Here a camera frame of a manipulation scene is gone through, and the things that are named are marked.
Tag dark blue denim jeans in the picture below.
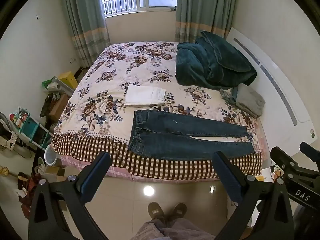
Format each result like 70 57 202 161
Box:
128 110 254 161

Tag white waste bin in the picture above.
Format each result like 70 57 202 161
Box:
44 145 58 166

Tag white headboard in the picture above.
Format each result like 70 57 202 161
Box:
227 28 317 156

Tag teal storage shelf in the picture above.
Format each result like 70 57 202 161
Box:
9 107 53 150

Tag left brown slipper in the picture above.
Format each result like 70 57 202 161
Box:
148 202 165 223

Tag brown slipper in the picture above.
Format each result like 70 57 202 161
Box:
148 202 165 223
169 203 188 221

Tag brown cardboard box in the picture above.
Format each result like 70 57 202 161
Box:
49 94 69 123

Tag right brown slipper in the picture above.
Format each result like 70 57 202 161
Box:
169 203 188 221

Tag folded grey clothes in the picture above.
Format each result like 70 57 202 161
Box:
219 83 265 118

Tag yellow box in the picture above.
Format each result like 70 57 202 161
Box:
58 71 78 89

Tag folded white pants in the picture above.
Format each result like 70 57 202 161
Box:
125 84 166 107

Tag dark teal plush blanket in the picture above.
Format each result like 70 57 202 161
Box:
175 31 257 90

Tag left green curtain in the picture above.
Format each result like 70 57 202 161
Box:
62 0 110 68

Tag green curtain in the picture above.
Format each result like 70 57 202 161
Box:
175 0 236 43
62 0 110 68

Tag right green curtain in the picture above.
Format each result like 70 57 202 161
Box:
175 0 236 43

